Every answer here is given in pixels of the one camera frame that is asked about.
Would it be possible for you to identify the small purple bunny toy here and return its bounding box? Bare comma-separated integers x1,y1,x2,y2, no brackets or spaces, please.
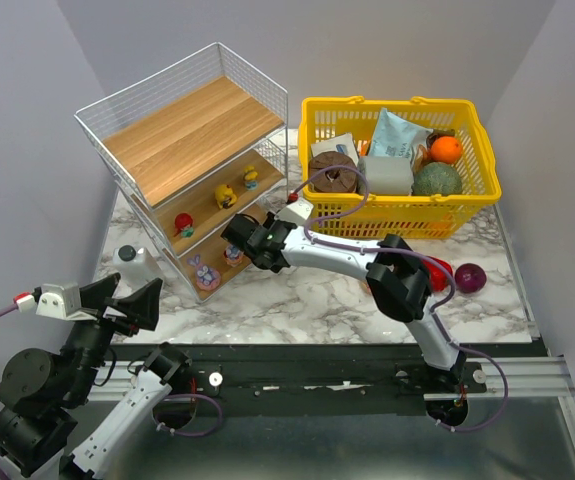
223,244,244,267

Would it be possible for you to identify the yellow duck toy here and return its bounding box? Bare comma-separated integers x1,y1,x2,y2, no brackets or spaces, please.
214,184,238,209

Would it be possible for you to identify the yellow blue minion toy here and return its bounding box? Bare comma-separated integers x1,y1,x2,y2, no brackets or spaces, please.
243,165,258,191

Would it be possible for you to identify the red strawberry toy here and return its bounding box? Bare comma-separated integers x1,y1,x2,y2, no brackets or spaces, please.
174,212,194,238

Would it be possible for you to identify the purple bunny toy pink base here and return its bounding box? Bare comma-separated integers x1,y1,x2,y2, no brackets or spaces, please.
187,254,221,292

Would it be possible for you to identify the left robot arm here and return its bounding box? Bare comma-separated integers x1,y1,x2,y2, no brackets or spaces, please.
0,274,190,479

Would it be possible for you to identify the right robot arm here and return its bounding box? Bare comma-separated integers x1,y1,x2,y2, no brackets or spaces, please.
221,214,466,385

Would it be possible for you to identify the white plastic bottle black cap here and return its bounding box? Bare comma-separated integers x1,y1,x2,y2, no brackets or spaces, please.
112,244,165,290

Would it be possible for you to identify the brown chocolate donut cake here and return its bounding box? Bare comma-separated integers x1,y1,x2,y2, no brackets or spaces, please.
308,151,358,193

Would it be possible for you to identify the yellow plastic shopping basket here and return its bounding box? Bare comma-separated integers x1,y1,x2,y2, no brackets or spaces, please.
298,96,502,240

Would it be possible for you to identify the white tissue packet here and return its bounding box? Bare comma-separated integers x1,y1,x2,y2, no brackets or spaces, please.
311,133,358,163

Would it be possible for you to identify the light blue snack bag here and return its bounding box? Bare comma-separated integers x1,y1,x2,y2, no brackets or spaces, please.
368,108,432,161

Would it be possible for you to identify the green melon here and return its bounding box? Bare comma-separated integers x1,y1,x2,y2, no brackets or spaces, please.
412,162,463,196

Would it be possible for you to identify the red bell pepper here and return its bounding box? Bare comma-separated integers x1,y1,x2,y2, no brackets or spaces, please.
424,257,453,293

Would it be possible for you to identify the orange fruit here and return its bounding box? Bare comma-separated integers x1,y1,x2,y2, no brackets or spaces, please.
429,136,463,165

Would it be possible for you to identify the purple red onion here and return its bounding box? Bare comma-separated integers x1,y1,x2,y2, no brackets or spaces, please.
454,263,487,294

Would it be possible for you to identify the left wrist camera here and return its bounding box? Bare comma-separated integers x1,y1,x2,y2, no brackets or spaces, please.
14,283,85,321

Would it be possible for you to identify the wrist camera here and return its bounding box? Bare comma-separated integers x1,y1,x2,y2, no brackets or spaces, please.
14,283,85,321
275,193,313,226

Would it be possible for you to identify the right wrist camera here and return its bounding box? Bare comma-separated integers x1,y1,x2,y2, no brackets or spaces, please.
275,193,313,226

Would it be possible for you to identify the white wire wooden shelf rack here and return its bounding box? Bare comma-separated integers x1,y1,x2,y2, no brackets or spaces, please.
75,42,289,302

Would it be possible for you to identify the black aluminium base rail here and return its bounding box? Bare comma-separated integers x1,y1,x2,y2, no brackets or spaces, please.
74,342,575,419

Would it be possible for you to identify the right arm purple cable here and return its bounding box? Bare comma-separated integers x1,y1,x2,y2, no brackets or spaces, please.
289,166,511,434

